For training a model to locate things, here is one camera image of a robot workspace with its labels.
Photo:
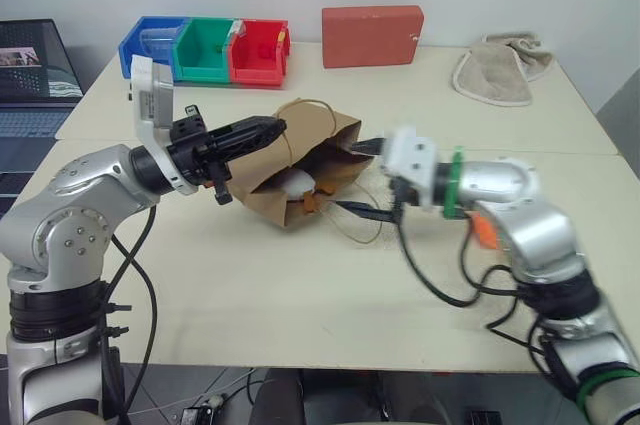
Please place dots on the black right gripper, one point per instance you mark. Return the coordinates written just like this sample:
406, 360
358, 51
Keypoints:
406, 195

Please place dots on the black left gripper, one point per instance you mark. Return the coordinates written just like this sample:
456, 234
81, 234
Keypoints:
192, 150

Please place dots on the brown paper bag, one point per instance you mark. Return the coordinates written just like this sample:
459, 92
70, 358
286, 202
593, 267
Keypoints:
310, 145

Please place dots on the white plush toy orange feet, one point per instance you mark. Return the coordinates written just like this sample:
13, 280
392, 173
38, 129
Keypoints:
300, 184

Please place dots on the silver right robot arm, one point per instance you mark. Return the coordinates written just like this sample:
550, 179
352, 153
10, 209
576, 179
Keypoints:
525, 225

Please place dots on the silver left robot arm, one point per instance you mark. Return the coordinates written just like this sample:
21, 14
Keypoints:
65, 225

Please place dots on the red plastic bin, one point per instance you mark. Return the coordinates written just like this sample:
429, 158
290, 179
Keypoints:
255, 65

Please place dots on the green wrist clamp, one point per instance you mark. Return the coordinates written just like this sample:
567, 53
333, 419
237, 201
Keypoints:
454, 185

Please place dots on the green plastic bin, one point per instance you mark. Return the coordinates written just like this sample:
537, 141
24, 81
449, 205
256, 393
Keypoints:
200, 57

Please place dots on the orange tag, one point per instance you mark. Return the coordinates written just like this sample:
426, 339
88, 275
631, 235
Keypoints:
484, 231

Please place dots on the red-brown rectangular box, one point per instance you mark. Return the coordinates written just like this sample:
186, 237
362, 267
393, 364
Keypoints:
370, 37

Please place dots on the blue plastic bin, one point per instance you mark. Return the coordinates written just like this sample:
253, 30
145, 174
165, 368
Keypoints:
131, 47

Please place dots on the beige towel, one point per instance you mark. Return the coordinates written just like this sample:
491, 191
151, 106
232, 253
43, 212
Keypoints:
492, 72

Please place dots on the open laptop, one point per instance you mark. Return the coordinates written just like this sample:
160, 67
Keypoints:
30, 95

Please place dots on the small black device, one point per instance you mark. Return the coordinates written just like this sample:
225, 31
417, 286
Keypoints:
202, 412

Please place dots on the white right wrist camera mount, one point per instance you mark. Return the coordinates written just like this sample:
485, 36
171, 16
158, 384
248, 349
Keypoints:
412, 160

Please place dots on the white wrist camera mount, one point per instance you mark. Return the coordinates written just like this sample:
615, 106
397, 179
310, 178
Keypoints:
156, 90
412, 160

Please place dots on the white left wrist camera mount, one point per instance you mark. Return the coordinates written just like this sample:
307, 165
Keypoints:
156, 90

